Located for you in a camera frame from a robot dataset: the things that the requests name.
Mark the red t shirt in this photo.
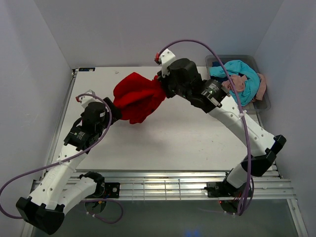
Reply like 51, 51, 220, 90
113, 72, 166, 124

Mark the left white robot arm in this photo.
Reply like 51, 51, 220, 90
16, 94, 121, 235

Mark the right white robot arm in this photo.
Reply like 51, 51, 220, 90
158, 58, 286, 197

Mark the dark blue t shirt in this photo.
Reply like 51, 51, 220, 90
212, 61, 222, 67

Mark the blue label sticker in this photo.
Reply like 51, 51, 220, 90
79, 67, 95, 72

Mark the beige t shirt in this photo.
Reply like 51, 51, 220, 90
222, 73, 267, 102

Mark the turquoise t shirt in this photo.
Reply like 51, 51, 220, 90
209, 60, 260, 107

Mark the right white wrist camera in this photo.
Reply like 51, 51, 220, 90
155, 48, 176, 78

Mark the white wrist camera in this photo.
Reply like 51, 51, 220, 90
155, 48, 176, 78
76, 89, 96, 109

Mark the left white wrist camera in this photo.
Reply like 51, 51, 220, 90
76, 89, 96, 109

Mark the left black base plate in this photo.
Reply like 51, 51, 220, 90
87, 182, 120, 198

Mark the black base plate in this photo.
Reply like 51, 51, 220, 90
87, 182, 120, 198
204, 181, 246, 198

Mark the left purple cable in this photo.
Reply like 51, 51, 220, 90
0, 94, 124, 224

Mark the purple cable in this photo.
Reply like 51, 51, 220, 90
158, 39, 255, 217
0, 94, 124, 224

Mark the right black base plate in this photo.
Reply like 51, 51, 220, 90
204, 181, 246, 198

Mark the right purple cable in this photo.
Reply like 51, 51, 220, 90
158, 39, 255, 217

